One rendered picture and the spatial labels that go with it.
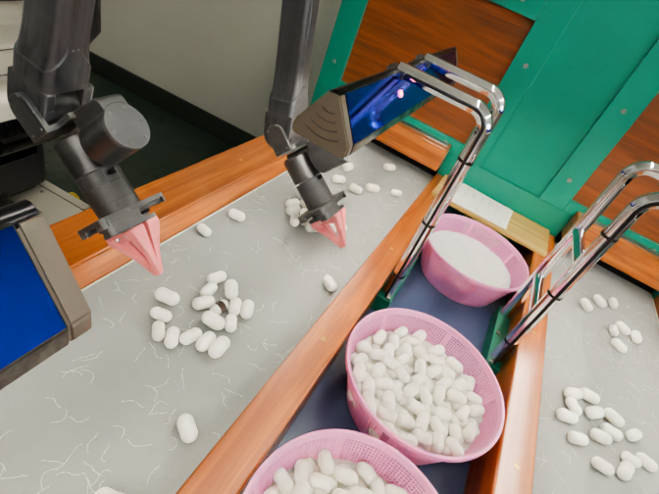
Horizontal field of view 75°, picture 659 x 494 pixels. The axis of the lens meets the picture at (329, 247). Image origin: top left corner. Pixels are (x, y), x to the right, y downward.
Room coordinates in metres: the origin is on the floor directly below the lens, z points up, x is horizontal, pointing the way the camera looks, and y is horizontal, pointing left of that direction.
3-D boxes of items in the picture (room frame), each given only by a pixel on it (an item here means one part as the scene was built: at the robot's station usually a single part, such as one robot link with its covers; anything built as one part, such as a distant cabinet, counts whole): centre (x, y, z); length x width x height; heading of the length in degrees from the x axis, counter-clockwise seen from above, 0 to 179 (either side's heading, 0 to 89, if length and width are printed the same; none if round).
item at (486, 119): (0.77, -0.09, 0.90); 0.20 x 0.19 x 0.45; 166
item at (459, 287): (0.89, -0.32, 0.72); 0.27 x 0.27 x 0.10
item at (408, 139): (1.23, -0.06, 0.83); 0.30 x 0.06 x 0.07; 76
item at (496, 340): (0.67, -0.48, 0.90); 0.20 x 0.19 x 0.45; 166
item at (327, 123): (0.79, -0.01, 1.08); 0.62 x 0.08 x 0.07; 166
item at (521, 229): (1.10, -0.38, 0.77); 0.33 x 0.15 x 0.01; 76
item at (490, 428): (0.46, -0.22, 0.72); 0.27 x 0.27 x 0.10
